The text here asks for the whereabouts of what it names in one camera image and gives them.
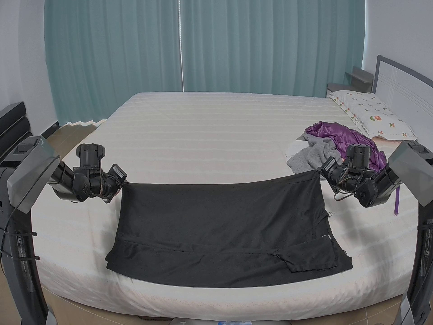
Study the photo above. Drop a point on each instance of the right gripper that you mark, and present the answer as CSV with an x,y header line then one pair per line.
x,y
333,173

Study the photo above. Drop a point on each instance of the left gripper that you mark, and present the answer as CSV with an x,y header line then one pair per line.
x,y
115,181

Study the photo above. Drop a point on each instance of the black T-shirt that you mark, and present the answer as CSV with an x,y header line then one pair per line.
x,y
220,222

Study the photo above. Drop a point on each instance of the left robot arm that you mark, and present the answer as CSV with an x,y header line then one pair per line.
x,y
30,168

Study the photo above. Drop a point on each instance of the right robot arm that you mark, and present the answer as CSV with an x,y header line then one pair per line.
x,y
409,164

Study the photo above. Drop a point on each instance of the pile of clothes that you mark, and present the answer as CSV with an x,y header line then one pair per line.
x,y
314,154

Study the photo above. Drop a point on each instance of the bed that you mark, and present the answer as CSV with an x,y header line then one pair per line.
x,y
203,140

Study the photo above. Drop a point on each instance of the white printed pillow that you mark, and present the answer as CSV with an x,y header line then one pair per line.
x,y
375,117

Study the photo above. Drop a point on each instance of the grey bedside table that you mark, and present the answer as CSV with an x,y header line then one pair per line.
x,y
358,80

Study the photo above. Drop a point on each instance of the black chest of drawers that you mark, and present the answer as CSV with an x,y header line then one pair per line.
x,y
13,124

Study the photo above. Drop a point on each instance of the blue-green curtain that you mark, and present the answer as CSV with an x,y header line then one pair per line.
x,y
115,46
270,39

